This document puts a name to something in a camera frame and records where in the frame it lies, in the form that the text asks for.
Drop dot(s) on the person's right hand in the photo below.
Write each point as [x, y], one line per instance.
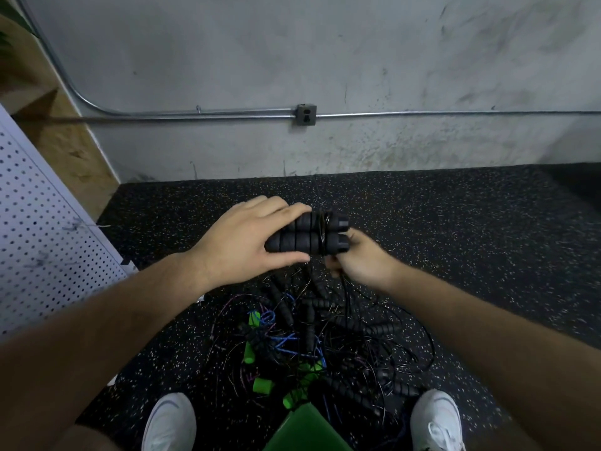
[364, 265]

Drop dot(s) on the person's left hand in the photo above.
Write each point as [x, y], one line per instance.
[239, 247]

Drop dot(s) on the white pegboard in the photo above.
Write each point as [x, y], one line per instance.
[47, 220]

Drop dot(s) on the person's right forearm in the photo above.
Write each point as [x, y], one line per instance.
[498, 343]

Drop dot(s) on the person's left forearm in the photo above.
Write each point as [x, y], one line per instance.
[94, 352]

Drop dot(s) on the metal conduit pipe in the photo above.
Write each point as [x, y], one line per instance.
[188, 114]

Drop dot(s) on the grey electrical junction box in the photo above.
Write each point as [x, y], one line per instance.
[305, 114]

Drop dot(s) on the white right shoe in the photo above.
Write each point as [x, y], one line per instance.
[437, 420]

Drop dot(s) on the white shoe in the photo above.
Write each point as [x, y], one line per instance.
[437, 420]
[169, 423]

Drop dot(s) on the white left shoe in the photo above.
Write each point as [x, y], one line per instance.
[169, 423]

